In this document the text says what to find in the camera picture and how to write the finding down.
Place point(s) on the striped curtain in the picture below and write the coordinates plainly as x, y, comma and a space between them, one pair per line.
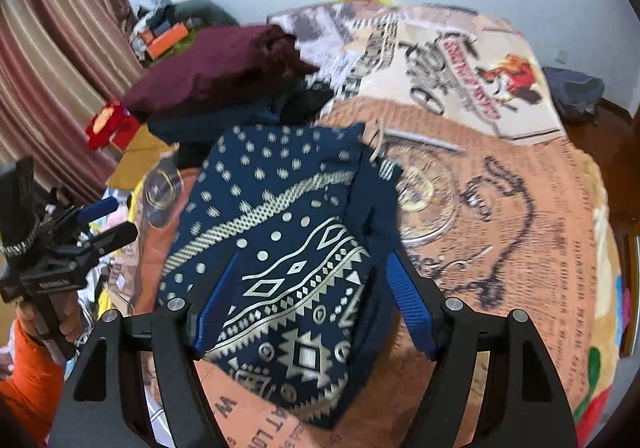
55, 53

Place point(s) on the maroon folded garment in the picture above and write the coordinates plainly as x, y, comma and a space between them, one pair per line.
210, 68

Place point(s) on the red toy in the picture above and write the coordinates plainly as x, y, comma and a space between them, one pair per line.
107, 124

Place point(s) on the navy patterned hoodie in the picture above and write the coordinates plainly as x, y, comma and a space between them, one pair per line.
280, 228

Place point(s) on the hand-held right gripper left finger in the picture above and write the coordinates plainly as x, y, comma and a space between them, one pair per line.
215, 300

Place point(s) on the pile of assorted clothes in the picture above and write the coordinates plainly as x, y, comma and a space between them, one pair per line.
200, 10

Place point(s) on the person's left hand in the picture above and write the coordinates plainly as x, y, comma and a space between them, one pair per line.
30, 320

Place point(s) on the printed blanket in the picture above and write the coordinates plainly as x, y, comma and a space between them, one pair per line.
500, 208

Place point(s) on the wall socket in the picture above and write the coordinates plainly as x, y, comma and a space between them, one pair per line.
562, 56

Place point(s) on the dark navy folded garment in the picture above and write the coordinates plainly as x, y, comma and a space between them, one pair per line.
210, 122

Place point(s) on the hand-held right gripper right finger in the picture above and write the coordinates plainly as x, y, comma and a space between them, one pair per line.
407, 298

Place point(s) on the dark grey bag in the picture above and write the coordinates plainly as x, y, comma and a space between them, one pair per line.
572, 93

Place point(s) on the person's left forearm orange sleeve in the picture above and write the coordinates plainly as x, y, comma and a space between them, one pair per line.
30, 388

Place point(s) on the orange box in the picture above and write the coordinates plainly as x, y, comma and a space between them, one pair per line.
167, 40

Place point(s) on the assorted colourful clutter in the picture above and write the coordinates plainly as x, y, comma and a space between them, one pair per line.
112, 228

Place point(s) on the mustard yellow cloth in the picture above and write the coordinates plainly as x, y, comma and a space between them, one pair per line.
145, 153

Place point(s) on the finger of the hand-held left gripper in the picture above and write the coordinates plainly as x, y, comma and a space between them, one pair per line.
117, 237
100, 209

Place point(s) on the black cloth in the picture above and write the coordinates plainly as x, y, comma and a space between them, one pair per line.
307, 100

